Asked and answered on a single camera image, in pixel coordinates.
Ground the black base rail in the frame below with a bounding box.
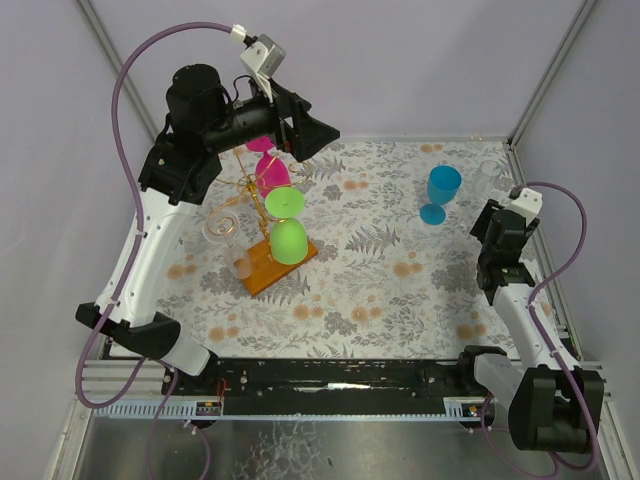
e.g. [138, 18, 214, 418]
[172, 346, 503, 418]

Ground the clear wine glass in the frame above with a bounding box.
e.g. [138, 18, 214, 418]
[472, 160, 502, 196]
[202, 209, 252, 280]
[288, 161, 315, 196]

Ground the floral table mat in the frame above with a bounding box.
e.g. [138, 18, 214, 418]
[157, 140, 518, 359]

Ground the white slotted cable duct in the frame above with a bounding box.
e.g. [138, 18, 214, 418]
[93, 397, 223, 420]

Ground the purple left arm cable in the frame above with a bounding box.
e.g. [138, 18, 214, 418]
[74, 20, 251, 480]

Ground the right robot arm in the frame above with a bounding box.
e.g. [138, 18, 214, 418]
[471, 188, 604, 454]

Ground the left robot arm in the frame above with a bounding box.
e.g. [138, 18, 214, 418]
[76, 64, 340, 376]

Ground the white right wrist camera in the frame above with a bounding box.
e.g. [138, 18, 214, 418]
[506, 186, 543, 219]

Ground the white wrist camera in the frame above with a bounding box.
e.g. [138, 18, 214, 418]
[506, 186, 543, 219]
[230, 24, 286, 103]

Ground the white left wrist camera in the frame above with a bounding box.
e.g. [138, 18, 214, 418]
[230, 24, 286, 103]

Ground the pink wine glass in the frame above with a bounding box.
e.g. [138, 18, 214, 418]
[245, 136, 291, 198]

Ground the gold wire glass rack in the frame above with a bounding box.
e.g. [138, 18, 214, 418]
[207, 153, 319, 297]

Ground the green wine glass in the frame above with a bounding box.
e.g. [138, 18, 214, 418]
[265, 187, 309, 265]

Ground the blue wine glass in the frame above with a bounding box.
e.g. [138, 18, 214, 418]
[419, 165, 462, 226]

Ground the clear wine glass front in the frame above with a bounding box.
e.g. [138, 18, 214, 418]
[202, 209, 252, 280]

